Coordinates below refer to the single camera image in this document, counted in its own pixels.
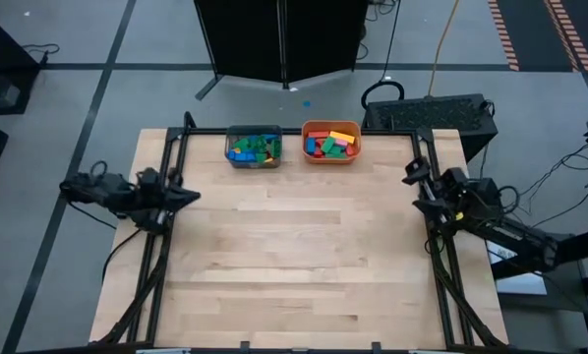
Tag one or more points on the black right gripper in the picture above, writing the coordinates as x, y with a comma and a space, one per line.
451, 196

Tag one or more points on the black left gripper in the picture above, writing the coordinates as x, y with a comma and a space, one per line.
156, 196

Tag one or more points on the blue large studded brick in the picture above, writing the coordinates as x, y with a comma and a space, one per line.
242, 157

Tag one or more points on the green triangular block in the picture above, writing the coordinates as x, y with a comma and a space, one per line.
241, 144

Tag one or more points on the small red block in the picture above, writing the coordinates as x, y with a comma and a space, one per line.
350, 150
318, 152

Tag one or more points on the green rounded block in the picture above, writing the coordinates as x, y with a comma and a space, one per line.
260, 158

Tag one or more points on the salmon pink bar block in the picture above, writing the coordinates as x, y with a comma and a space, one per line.
341, 143

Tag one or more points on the green studded brick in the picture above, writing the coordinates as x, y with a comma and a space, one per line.
259, 143

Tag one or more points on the yellow bar block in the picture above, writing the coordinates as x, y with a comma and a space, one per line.
342, 137

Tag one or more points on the green plastic bowl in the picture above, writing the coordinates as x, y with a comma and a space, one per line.
275, 148

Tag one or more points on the blue half-cylinder block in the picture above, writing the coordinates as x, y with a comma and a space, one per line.
270, 137

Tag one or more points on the red bar block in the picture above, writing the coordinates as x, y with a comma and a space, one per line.
318, 134

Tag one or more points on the blue bar block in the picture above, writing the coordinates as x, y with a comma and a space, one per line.
311, 145

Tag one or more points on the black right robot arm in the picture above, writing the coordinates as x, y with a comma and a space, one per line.
520, 241

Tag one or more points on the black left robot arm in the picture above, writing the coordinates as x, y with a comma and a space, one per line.
107, 192

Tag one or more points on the black perforated case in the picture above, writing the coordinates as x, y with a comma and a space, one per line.
431, 115

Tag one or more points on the grey translucent plastic bin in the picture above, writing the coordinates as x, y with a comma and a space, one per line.
252, 166

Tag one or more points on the orange plastic bin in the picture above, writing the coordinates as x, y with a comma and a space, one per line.
331, 161

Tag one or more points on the white paper sheet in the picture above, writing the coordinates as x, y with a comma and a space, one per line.
520, 285

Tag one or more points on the black folding screen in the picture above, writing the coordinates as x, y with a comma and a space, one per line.
274, 39

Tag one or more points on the black striped floor mat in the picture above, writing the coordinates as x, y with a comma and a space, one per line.
532, 29

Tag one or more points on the black cabinet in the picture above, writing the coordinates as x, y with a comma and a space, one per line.
4, 54

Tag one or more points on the black aluminium table frame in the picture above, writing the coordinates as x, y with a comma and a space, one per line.
200, 131

